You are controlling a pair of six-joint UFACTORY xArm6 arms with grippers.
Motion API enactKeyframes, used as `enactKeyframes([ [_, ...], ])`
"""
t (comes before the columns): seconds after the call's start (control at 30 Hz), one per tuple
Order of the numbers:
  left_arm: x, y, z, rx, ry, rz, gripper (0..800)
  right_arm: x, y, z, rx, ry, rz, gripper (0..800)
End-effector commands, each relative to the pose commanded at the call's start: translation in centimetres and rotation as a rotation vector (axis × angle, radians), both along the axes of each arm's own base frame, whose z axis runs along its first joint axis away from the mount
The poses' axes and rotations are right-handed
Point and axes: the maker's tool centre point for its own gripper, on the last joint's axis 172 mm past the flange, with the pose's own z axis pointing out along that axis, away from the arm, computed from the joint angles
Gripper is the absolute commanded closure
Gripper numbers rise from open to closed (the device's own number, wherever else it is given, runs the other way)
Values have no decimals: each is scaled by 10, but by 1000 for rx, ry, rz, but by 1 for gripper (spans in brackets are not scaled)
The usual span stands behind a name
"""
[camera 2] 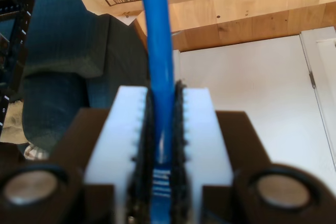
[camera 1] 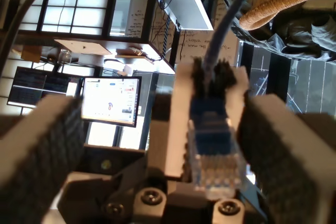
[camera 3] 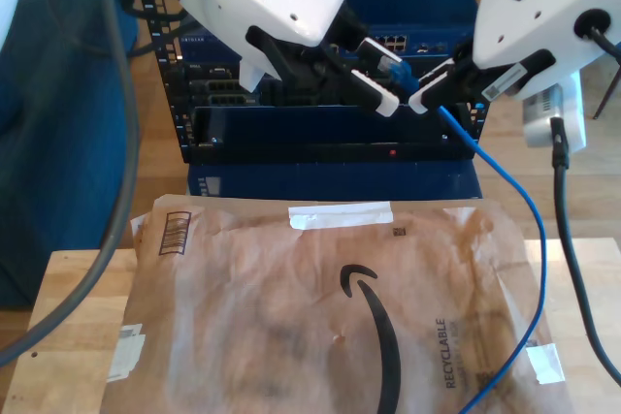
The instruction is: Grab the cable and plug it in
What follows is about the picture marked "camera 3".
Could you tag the blue device under rack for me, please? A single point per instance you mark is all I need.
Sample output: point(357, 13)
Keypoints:
point(339, 181)

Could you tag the black rack server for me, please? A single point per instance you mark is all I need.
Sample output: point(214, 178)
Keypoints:
point(218, 86)

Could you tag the dark metal chair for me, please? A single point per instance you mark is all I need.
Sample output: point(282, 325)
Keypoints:
point(604, 100)

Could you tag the brown paper mailer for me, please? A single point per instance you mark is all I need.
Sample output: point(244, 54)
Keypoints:
point(242, 297)

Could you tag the blue sofa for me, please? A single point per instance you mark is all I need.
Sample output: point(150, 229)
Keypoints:
point(63, 152)

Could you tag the black rack frame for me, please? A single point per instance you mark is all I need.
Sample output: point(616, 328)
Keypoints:
point(339, 154)

